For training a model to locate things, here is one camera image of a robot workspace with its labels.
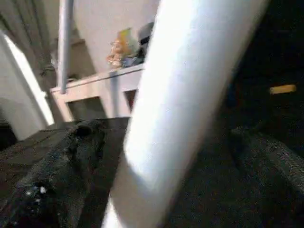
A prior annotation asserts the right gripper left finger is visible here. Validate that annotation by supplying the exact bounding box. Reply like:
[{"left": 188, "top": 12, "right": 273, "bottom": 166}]
[{"left": 0, "top": 120, "right": 107, "bottom": 228}]

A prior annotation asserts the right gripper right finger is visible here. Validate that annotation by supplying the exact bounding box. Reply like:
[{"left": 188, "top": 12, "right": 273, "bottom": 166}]
[{"left": 228, "top": 128, "right": 304, "bottom": 228}]

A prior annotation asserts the black padded mat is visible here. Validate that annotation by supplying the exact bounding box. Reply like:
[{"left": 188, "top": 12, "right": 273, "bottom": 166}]
[{"left": 0, "top": 116, "right": 304, "bottom": 228}]

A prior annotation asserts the black cabinet with yellow label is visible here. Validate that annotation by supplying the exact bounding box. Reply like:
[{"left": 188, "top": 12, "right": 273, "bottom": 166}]
[{"left": 225, "top": 0, "right": 304, "bottom": 133}]

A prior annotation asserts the small tan toy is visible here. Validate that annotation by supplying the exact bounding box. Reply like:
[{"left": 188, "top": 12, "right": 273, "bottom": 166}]
[{"left": 106, "top": 28, "right": 139, "bottom": 69}]

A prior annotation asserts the grey curtain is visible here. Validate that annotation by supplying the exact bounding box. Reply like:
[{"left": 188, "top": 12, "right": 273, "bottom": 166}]
[{"left": 0, "top": 0, "right": 60, "bottom": 79}]

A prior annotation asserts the dark round object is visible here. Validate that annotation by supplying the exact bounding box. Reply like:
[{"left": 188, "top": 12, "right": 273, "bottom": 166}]
[{"left": 136, "top": 21, "right": 155, "bottom": 65}]

